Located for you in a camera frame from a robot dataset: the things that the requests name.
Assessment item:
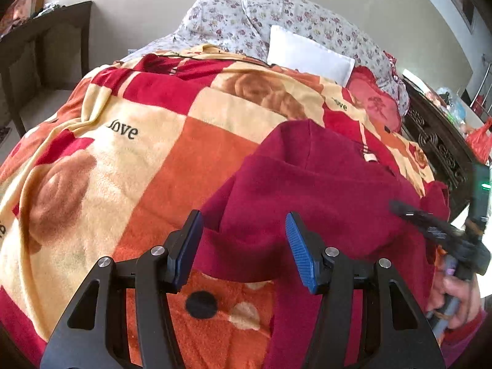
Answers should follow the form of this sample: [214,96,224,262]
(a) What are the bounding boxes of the dark wooden side table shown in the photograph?
[1,1,93,137]

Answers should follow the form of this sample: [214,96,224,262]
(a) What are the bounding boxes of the orange red patterned blanket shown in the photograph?
[1,45,437,368]

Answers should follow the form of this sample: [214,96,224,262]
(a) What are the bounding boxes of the magenta sleeve right forearm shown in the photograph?
[440,308,488,368]

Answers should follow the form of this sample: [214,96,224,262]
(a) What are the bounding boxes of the floral print quilt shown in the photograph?
[122,0,410,116]

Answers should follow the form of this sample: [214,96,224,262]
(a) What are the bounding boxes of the red plastic bag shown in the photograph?
[465,117,492,164]

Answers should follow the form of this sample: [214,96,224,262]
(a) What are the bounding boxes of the metal stair railing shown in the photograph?
[470,62,492,120]

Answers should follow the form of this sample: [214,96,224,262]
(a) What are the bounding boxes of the dark carved wooden headboard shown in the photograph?
[402,79,476,220]

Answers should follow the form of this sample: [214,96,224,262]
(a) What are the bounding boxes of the person's right hand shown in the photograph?
[426,255,481,330]

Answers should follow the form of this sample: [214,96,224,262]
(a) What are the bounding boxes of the white pillow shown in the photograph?
[267,25,355,87]

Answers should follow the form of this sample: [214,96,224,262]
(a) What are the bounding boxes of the red heart cushion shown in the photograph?
[346,67,401,133]

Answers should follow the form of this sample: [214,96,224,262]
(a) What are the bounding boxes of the maroon knit sweater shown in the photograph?
[194,120,450,368]

